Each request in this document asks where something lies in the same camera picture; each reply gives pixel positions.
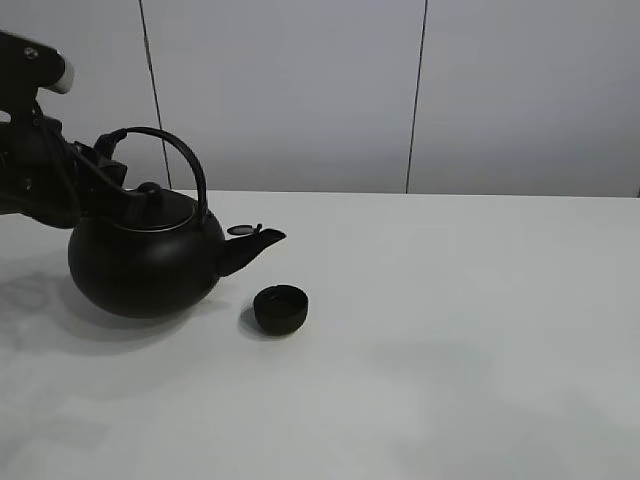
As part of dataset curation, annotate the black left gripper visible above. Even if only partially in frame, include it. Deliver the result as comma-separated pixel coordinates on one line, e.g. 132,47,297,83
1,114,145,229

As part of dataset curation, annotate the black teapot with handle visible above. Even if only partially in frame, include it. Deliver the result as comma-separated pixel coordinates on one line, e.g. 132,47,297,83
68,127,286,318

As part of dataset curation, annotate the small black teacup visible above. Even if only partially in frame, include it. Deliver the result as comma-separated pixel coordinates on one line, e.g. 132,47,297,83
253,285,309,336

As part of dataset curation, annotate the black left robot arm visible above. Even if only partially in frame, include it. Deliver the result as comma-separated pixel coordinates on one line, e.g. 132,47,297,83
1,32,147,229

